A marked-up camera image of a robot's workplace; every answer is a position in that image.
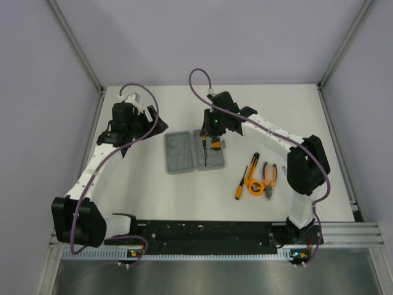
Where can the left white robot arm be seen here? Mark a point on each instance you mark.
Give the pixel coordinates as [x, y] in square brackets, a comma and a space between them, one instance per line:
[79, 217]

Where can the orange tape measure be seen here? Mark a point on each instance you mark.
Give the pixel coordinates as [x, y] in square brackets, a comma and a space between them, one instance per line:
[256, 188]

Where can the aluminium corner post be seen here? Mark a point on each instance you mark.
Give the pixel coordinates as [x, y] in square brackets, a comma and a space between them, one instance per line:
[350, 36]
[74, 44]

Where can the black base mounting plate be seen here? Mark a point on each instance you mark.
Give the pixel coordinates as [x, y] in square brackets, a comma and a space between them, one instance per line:
[214, 247]

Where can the orange handled pliers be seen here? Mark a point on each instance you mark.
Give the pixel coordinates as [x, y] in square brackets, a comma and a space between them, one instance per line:
[269, 175]

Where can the orange black utility knife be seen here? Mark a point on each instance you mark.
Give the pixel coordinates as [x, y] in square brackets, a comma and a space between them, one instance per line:
[251, 169]

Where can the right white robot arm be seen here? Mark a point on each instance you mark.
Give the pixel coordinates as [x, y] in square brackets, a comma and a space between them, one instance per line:
[307, 166]

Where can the orange black screwdriver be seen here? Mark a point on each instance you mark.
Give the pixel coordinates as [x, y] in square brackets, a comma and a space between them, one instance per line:
[239, 190]
[215, 146]

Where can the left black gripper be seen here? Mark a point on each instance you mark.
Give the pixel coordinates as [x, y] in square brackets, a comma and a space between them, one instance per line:
[159, 128]

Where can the grey plastic tool case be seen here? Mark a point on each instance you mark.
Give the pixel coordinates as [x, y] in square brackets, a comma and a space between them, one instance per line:
[184, 153]

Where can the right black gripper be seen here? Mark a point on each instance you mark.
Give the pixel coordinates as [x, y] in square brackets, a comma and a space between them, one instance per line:
[207, 130]

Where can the left aluminium corner post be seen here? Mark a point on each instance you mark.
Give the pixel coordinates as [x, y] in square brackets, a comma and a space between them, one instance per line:
[74, 44]

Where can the right aluminium corner post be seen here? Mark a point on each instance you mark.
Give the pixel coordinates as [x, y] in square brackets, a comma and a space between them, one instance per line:
[350, 36]

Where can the grey slotted cable duct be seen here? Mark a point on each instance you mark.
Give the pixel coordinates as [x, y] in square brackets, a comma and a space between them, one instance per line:
[118, 254]

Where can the aluminium front frame rail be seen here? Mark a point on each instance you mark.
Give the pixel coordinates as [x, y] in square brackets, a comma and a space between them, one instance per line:
[269, 233]

